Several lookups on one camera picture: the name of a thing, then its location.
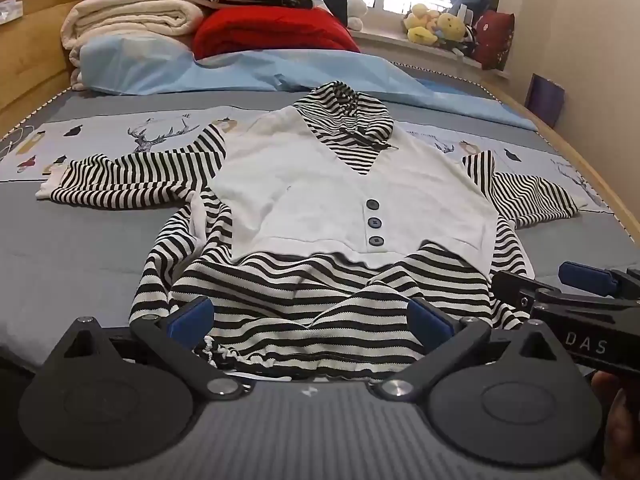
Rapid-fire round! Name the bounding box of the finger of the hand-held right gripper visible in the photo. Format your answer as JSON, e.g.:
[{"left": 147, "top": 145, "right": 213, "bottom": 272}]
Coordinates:
[
  {"left": 492, "top": 271, "right": 616, "bottom": 318},
  {"left": 559, "top": 261, "right": 640, "bottom": 298}
]

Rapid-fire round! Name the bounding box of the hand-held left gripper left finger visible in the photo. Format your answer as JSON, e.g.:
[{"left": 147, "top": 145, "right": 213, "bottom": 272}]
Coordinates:
[{"left": 55, "top": 296, "right": 253, "bottom": 401}]

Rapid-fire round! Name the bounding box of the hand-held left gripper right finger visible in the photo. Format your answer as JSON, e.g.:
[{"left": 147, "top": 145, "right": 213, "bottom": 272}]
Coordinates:
[{"left": 367, "top": 297, "right": 568, "bottom": 402}]

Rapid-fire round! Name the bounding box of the black white striped hooded garment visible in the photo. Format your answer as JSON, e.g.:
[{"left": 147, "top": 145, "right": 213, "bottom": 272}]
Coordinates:
[{"left": 35, "top": 80, "right": 593, "bottom": 381}]

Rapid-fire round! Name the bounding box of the person's right hand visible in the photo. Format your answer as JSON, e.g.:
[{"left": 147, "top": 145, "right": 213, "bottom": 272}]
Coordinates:
[{"left": 590, "top": 370, "right": 640, "bottom": 461}]

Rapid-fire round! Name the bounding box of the grey mattress pad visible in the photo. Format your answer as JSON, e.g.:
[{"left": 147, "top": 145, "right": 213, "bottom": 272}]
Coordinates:
[{"left": 0, "top": 77, "right": 640, "bottom": 361}]

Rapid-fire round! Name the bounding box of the purple board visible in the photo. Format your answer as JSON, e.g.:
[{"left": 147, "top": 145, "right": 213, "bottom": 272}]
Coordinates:
[{"left": 525, "top": 74, "right": 566, "bottom": 128}]

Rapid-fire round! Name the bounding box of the deer printed bed cover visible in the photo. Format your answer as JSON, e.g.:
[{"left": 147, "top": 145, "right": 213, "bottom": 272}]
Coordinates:
[{"left": 0, "top": 105, "right": 616, "bottom": 211}]

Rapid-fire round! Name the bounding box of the light blue sheet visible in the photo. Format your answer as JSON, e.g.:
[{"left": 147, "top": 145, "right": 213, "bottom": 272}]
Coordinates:
[{"left": 80, "top": 37, "right": 538, "bottom": 133}]

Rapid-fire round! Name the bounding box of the dark red cushion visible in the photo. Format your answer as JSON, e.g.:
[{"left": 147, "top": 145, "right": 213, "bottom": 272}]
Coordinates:
[{"left": 472, "top": 10, "right": 516, "bottom": 71}]

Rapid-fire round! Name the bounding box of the striped plush toy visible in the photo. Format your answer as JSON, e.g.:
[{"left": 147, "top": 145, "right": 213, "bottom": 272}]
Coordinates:
[{"left": 450, "top": 25, "right": 476, "bottom": 58}]

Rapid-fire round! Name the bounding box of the yellow plush toy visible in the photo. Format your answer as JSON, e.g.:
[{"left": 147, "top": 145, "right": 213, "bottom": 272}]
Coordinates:
[
  {"left": 404, "top": 4, "right": 441, "bottom": 46},
  {"left": 437, "top": 10, "right": 469, "bottom": 43}
]

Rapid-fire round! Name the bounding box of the red quilt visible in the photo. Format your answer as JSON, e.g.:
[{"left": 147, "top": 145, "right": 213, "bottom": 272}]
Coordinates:
[{"left": 192, "top": 7, "right": 361, "bottom": 61}]

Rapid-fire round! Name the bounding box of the cream folded blanket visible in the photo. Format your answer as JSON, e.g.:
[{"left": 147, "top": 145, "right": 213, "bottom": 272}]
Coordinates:
[{"left": 60, "top": 0, "right": 206, "bottom": 91}]

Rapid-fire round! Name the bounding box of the white plush toy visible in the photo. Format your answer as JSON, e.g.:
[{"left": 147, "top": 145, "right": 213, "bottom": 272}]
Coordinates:
[{"left": 346, "top": 0, "right": 369, "bottom": 31}]

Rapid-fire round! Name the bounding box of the white cable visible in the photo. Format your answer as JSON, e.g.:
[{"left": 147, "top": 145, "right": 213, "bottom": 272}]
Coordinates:
[{"left": 0, "top": 127, "right": 31, "bottom": 161}]

